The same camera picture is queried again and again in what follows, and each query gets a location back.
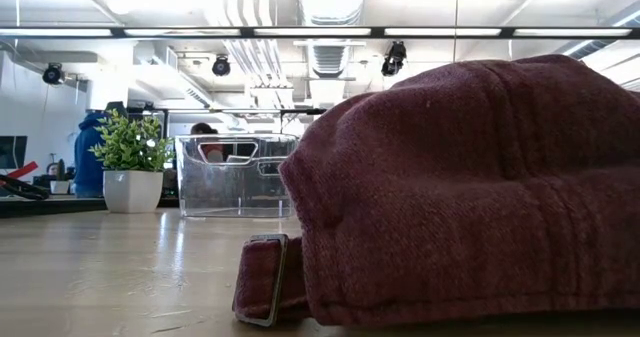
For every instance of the clear plastic bin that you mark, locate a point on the clear plastic bin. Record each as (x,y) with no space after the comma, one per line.
(225,192)

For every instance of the maroon baseball cap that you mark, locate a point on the maroon baseball cap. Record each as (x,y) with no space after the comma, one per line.
(450,202)

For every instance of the black monitor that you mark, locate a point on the black monitor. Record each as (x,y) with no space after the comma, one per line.
(12,152)

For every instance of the small cactus in white pot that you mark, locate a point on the small cactus in white pot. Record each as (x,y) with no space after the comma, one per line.
(60,187)

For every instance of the green plant in white pot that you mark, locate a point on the green plant in white pot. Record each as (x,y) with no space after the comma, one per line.
(132,189)

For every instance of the silver ventilation duct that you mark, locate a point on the silver ventilation duct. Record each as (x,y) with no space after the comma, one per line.
(330,7)

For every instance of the black aluminium table frame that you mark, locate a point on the black aluminium table frame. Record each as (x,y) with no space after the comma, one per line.
(50,207)

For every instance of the black ceiling spotlight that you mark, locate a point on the black ceiling spotlight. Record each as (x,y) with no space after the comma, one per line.
(53,73)
(394,58)
(221,66)

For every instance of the black overhead light bar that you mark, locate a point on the black overhead light bar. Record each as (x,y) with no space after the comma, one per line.
(312,32)

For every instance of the red bar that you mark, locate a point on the red bar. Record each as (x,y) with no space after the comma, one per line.
(25,169)

